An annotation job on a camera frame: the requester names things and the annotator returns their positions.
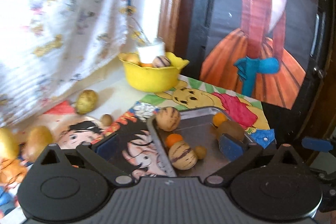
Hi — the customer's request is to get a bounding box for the yellow lemon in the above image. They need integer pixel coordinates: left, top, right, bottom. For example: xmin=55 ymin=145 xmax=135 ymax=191
xmin=0 ymin=127 xmax=19 ymax=160

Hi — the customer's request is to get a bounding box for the small brown fruit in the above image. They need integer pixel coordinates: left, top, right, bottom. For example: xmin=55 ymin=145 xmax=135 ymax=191
xmin=100 ymin=114 xmax=113 ymax=127

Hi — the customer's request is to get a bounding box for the green yellow mango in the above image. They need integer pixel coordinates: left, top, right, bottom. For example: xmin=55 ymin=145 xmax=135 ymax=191
xmin=75 ymin=89 xmax=98 ymax=115

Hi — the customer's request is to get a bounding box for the Winnie the Pooh drawing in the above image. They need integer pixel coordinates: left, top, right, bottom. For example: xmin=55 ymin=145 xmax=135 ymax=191
xmin=141 ymin=75 xmax=276 ymax=148

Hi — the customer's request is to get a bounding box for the yellow plastic bowl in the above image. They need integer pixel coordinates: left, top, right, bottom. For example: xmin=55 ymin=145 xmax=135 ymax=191
xmin=118 ymin=52 xmax=189 ymax=93

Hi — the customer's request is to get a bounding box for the white patterned curtain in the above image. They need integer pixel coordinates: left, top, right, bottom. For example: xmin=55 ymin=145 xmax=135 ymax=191
xmin=1 ymin=0 xmax=161 ymax=126

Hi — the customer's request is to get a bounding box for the glass jar with white label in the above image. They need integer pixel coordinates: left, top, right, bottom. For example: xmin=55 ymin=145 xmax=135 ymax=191
xmin=136 ymin=38 xmax=166 ymax=64

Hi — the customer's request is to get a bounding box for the girl painting poster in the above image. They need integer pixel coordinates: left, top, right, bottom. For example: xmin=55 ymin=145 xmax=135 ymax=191
xmin=200 ymin=0 xmax=317 ymax=109

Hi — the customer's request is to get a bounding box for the small yellow-brown fruit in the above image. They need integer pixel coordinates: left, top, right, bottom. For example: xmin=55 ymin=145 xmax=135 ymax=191
xmin=194 ymin=145 xmax=207 ymax=160

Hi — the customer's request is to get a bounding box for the brown kiwi fruit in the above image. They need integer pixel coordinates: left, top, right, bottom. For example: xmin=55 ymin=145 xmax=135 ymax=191
xmin=217 ymin=120 xmax=245 ymax=141

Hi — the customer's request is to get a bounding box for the wooden door frame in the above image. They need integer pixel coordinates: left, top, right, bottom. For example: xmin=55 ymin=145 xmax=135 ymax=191
xmin=157 ymin=0 xmax=200 ymax=57

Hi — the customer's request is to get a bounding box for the striped pepino melon on tray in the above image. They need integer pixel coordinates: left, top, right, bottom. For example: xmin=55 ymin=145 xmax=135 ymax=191
xmin=155 ymin=106 xmax=181 ymax=132

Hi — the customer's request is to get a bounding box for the small orange tangerine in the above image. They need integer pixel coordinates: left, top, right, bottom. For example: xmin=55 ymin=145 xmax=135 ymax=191
xmin=165 ymin=133 xmax=183 ymax=148

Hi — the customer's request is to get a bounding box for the small orange fruit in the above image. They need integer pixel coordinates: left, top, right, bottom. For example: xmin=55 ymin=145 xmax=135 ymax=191
xmin=213 ymin=112 xmax=228 ymax=127

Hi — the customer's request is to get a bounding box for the yellow fruit in bowl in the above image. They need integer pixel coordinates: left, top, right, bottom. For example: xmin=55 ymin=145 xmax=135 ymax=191
xmin=125 ymin=53 xmax=141 ymax=65

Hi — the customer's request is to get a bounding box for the silver metal tray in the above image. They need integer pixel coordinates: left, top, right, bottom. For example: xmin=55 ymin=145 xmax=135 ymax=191
xmin=146 ymin=106 xmax=231 ymax=181

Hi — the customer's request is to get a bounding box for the striped pepino in bowl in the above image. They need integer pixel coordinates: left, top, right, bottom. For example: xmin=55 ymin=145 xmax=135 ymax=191
xmin=152 ymin=55 xmax=171 ymax=68

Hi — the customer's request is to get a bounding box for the striped yellow pepino melon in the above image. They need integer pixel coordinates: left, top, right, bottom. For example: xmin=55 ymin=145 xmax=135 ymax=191
xmin=168 ymin=141 xmax=198 ymax=170

